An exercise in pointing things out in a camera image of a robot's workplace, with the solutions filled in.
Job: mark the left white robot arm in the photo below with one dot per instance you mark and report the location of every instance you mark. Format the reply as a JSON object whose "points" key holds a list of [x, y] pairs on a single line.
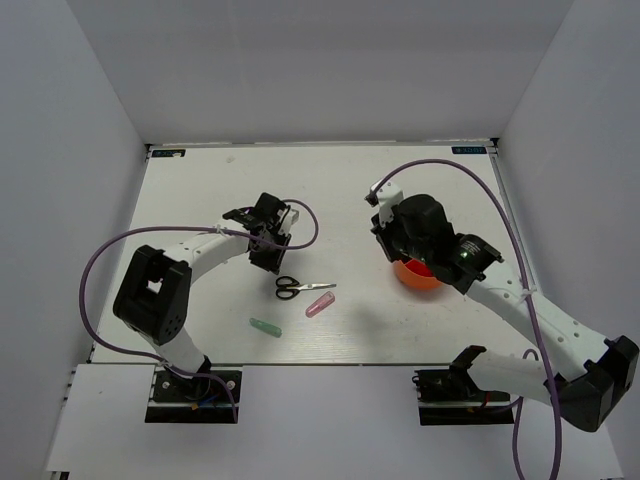
{"points": [[154, 295]]}

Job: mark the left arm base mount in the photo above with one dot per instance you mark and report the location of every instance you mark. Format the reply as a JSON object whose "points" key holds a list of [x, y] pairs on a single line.
{"points": [[176, 400]]}

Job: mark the right blue corner label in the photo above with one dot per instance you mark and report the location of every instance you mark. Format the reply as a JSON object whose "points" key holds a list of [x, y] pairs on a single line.
{"points": [[469, 150]]}

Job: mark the orange round organizer container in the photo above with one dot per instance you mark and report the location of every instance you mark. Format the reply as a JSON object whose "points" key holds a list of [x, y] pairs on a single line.
{"points": [[415, 275]]}

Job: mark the green translucent tube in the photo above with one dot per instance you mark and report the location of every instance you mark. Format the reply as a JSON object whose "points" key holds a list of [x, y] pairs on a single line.
{"points": [[266, 327]]}

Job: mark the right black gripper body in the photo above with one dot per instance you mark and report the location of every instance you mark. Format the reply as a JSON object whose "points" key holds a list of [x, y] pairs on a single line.
{"points": [[395, 242]]}

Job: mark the blue corner label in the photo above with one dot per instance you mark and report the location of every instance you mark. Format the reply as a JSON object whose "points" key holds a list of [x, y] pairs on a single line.
{"points": [[469, 150], [168, 153]]}

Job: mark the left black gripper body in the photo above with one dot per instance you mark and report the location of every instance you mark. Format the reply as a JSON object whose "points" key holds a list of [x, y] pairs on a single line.
{"points": [[269, 257]]}

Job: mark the left blue corner label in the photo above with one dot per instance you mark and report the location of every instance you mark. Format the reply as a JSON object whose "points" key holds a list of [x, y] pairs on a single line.
{"points": [[168, 153]]}

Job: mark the black handled scissors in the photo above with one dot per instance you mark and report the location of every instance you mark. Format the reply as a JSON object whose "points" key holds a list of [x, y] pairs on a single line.
{"points": [[288, 287]]}

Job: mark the pink translucent tube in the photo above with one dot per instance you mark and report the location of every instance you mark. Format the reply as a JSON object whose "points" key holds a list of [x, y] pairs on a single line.
{"points": [[320, 304]]}

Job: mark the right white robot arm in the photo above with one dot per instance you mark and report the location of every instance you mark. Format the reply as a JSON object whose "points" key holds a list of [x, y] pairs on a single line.
{"points": [[582, 371]]}

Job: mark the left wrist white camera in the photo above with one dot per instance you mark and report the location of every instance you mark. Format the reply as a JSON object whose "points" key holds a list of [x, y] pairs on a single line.
{"points": [[290, 218]]}

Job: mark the wrist white camera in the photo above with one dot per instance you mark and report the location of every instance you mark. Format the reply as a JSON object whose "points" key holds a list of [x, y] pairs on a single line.
{"points": [[384, 195], [290, 218]]}

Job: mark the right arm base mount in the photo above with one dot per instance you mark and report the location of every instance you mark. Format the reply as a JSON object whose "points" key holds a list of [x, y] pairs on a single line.
{"points": [[448, 396]]}

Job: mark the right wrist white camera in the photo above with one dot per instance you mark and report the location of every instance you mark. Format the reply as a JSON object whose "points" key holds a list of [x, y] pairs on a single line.
{"points": [[384, 195]]}

